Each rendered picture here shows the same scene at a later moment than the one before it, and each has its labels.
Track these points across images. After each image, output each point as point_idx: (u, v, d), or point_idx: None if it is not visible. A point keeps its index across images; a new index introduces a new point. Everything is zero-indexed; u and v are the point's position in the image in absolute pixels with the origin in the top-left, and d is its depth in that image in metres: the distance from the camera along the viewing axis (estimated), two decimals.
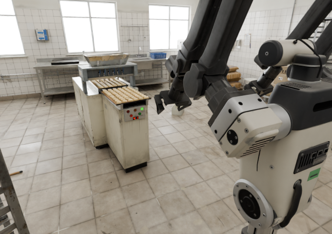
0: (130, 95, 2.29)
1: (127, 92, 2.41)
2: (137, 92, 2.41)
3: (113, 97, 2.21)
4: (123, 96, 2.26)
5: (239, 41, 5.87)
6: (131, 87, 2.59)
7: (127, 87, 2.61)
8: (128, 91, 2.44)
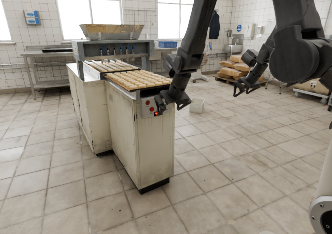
0: (148, 78, 1.52)
1: (142, 75, 1.64)
2: (157, 75, 1.64)
3: (123, 81, 1.44)
4: (138, 79, 1.49)
5: (261, 27, 5.10)
6: (146, 70, 1.82)
7: (141, 70, 1.84)
8: (144, 74, 1.68)
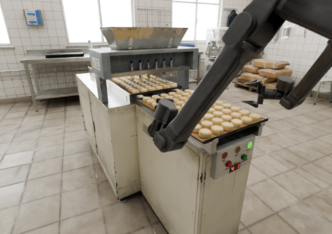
0: (211, 109, 1.01)
1: None
2: (218, 101, 1.13)
3: None
4: None
5: (288, 29, 4.59)
6: None
7: (186, 91, 1.33)
8: None
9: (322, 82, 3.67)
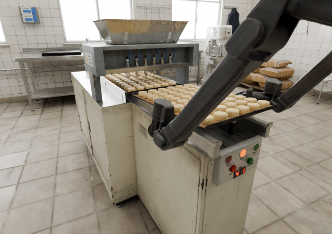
0: None
1: None
2: None
3: (177, 105, 0.82)
4: None
5: None
6: (194, 85, 1.21)
7: (186, 85, 1.24)
8: None
9: (325, 81, 3.58)
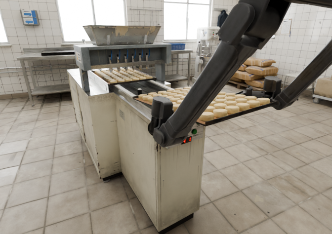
0: None
1: None
2: (220, 92, 1.03)
3: (177, 105, 0.82)
4: None
5: None
6: None
7: (186, 87, 1.24)
8: None
9: None
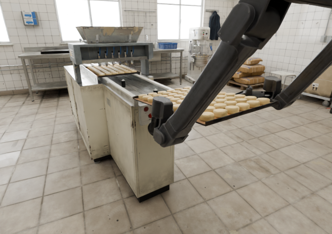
0: None
1: None
2: (220, 92, 1.03)
3: (177, 105, 0.82)
4: None
5: None
6: None
7: (186, 87, 1.24)
8: None
9: (287, 76, 4.13)
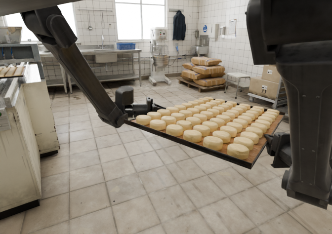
0: (217, 120, 0.68)
1: (233, 114, 0.78)
2: (258, 124, 0.67)
3: (172, 108, 0.79)
4: (197, 114, 0.73)
5: (223, 28, 4.88)
6: (273, 113, 0.84)
7: (268, 109, 0.89)
8: (244, 114, 0.78)
9: (240, 78, 3.97)
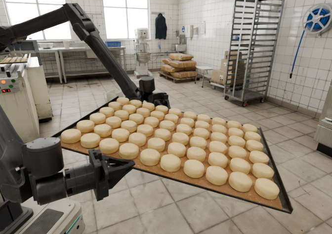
0: (142, 127, 0.63)
1: (182, 139, 0.59)
2: (151, 153, 0.51)
3: (162, 107, 0.80)
4: (152, 118, 0.70)
5: (196, 29, 5.71)
6: (241, 181, 0.46)
7: (262, 178, 0.47)
8: (190, 147, 0.56)
9: (205, 70, 4.80)
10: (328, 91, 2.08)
